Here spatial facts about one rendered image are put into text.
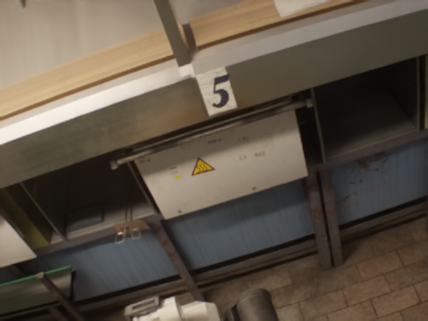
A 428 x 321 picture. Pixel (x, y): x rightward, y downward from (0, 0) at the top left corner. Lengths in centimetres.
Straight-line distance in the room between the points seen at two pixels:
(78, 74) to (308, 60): 69
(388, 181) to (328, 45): 120
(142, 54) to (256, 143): 62
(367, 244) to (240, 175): 121
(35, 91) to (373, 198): 175
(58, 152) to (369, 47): 101
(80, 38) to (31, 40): 18
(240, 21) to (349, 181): 122
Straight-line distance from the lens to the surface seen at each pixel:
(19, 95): 160
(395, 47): 160
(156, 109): 151
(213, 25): 148
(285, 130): 188
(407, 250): 294
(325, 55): 153
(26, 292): 258
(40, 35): 170
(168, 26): 141
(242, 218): 244
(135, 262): 261
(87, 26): 163
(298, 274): 290
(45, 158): 163
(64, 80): 155
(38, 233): 236
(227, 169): 194
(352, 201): 258
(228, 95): 151
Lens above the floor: 243
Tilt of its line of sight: 42 degrees down
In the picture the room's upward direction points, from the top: 20 degrees counter-clockwise
